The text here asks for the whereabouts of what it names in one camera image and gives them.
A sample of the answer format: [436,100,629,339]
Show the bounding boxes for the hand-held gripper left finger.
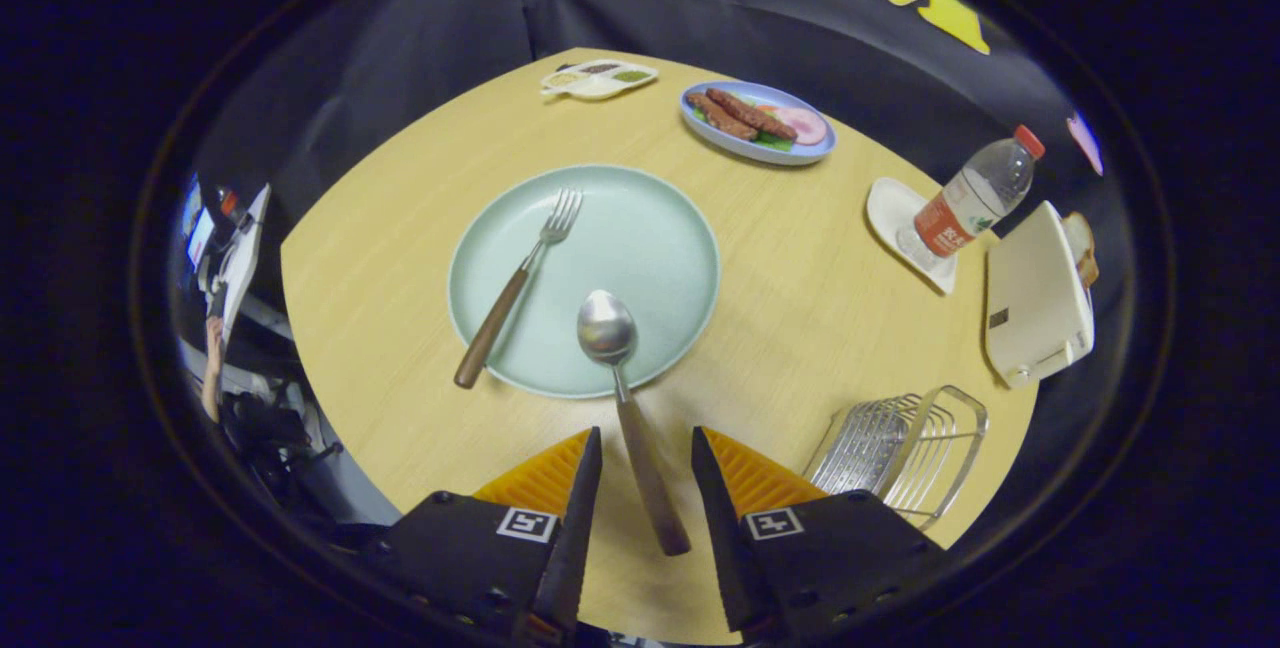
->
[365,426,604,644]

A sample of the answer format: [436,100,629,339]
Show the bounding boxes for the light green plate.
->
[447,164,722,400]

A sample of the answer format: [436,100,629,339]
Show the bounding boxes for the wooden-handled metal fork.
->
[454,188,584,390]

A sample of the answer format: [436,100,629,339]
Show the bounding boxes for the wooden-handled metal spoon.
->
[577,289,693,557]

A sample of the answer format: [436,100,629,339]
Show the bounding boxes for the blue plate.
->
[680,81,837,167]

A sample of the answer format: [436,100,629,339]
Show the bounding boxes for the pink ham slice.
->
[775,106,829,147]

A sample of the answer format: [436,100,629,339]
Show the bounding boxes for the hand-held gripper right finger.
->
[690,425,946,644]

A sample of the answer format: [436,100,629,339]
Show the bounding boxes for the toast slice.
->
[1062,212,1100,289]

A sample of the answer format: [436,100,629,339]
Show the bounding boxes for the white divided condiment dish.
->
[540,59,660,101]

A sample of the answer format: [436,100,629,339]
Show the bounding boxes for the white square coaster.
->
[866,177,958,296]

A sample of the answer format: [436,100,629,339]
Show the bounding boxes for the brown meat strip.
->
[686,93,759,141]
[705,88,799,142]

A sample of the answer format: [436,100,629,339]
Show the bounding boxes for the metal wire cutlery rack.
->
[805,385,990,532]

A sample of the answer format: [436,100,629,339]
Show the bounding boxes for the red-capped water bottle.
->
[897,125,1046,272]

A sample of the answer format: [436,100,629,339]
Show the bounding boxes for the white flat panel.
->
[215,183,272,344]

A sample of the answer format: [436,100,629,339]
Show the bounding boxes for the green lettuce leaf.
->
[690,106,793,151]

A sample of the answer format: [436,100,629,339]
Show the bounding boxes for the white toaster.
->
[984,201,1096,390]

